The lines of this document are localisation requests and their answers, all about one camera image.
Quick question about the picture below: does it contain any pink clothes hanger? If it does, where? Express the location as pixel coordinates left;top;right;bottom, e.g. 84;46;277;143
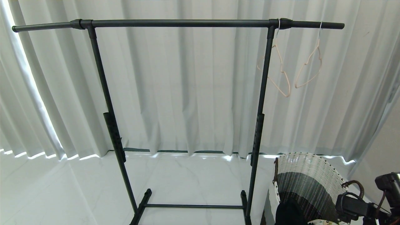
295;22;323;89
257;19;291;98

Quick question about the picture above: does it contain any black garment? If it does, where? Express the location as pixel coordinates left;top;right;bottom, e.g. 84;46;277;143
275;198;313;225

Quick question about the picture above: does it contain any black clothes rack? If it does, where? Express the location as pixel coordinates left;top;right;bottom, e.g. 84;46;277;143
12;18;345;225

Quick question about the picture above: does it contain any white laundry basket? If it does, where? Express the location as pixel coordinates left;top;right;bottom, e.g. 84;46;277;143
268;152;365;225

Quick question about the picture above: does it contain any white curtain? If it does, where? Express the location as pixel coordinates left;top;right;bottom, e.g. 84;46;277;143
0;0;400;164

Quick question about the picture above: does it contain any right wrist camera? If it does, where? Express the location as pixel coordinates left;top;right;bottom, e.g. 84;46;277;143
335;192;375;223

